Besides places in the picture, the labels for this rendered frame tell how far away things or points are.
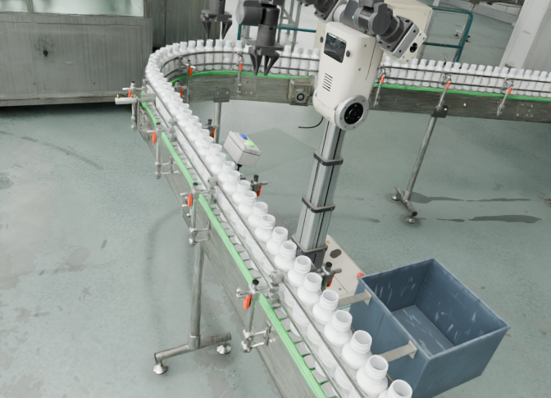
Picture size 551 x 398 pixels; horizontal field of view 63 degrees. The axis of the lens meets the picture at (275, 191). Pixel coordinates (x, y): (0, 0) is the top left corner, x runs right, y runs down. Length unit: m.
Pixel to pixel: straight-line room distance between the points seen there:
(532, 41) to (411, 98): 3.97
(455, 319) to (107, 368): 1.51
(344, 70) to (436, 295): 0.88
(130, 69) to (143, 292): 2.44
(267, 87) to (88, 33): 1.96
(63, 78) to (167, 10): 2.38
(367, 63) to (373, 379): 1.25
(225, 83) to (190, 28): 3.77
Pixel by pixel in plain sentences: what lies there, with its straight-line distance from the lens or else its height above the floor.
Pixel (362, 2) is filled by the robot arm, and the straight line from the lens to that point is 1.64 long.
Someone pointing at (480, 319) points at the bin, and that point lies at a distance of 1.55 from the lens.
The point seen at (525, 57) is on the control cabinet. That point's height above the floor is 0.66.
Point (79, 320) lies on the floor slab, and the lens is 2.54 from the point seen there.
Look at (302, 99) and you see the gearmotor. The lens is 2.82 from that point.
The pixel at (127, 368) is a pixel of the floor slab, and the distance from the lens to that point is 2.32.
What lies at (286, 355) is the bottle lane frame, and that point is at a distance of 1.15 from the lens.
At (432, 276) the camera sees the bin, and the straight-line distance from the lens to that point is 1.63.
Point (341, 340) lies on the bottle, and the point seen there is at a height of 1.12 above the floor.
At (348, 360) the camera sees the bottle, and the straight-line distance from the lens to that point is 0.96.
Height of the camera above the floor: 1.85
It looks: 31 degrees down
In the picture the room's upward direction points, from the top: 9 degrees clockwise
